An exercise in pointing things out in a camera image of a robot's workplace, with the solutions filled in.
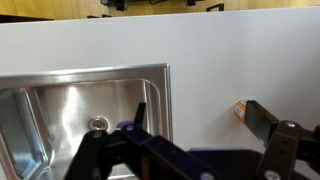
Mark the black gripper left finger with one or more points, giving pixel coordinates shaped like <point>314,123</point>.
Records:
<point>100,150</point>

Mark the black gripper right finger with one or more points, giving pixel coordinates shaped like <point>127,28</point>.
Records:
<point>283,143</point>

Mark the small brown bottle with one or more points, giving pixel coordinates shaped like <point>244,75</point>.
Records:
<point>239,109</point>

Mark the stainless steel sink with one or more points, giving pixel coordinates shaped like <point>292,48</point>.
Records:
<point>76,106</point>

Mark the black chair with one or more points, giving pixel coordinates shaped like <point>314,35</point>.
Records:
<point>216,6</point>
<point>115,3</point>

